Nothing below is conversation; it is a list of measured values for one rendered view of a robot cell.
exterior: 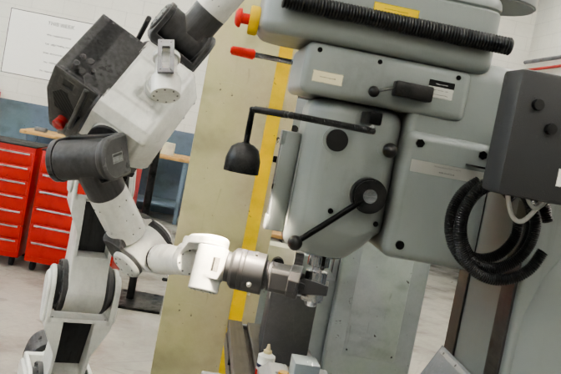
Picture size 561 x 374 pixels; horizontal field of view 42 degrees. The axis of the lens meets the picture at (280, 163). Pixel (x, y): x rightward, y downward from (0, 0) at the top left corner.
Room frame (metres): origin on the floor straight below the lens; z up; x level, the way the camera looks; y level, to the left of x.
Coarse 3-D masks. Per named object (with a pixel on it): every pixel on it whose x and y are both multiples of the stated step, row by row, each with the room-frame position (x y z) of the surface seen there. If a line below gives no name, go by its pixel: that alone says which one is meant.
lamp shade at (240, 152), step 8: (240, 144) 1.47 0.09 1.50; (248, 144) 1.48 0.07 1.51; (232, 152) 1.47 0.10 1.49; (240, 152) 1.46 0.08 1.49; (248, 152) 1.46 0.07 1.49; (256, 152) 1.48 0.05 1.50; (232, 160) 1.46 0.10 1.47; (240, 160) 1.46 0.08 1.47; (248, 160) 1.46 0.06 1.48; (256, 160) 1.47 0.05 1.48; (224, 168) 1.48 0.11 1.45; (232, 168) 1.46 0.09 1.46; (240, 168) 1.46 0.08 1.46; (248, 168) 1.46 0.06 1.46; (256, 168) 1.47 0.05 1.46
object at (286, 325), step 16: (272, 304) 1.85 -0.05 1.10; (288, 304) 1.86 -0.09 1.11; (304, 304) 1.86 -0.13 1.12; (272, 320) 1.85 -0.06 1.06; (288, 320) 1.86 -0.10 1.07; (304, 320) 1.86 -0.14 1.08; (272, 336) 1.85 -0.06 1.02; (288, 336) 1.86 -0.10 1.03; (304, 336) 1.86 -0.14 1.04; (272, 352) 1.85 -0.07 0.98; (288, 352) 1.86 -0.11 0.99; (304, 352) 1.86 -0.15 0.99
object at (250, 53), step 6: (234, 48) 1.61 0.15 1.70; (240, 48) 1.61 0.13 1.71; (246, 48) 1.61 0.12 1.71; (234, 54) 1.61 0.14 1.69; (240, 54) 1.61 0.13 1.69; (246, 54) 1.61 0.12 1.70; (252, 54) 1.61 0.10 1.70; (258, 54) 1.62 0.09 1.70; (264, 54) 1.62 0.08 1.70; (270, 60) 1.63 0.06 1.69; (276, 60) 1.62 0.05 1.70; (282, 60) 1.62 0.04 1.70; (288, 60) 1.63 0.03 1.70
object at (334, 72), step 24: (312, 48) 1.42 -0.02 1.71; (336, 48) 1.42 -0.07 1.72; (312, 72) 1.42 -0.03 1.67; (336, 72) 1.42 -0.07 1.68; (360, 72) 1.43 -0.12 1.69; (384, 72) 1.43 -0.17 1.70; (408, 72) 1.44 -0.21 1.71; (432, 72) 1.44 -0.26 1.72; (456, 72) 1.45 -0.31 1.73; (312, 96) 1.54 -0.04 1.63; (336, 96) 1.43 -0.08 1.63; (360, 96) 1.43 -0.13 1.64; (384, 96) 1.43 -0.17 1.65; (456, 96) 1.45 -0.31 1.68; (456, 120) 1.46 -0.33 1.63
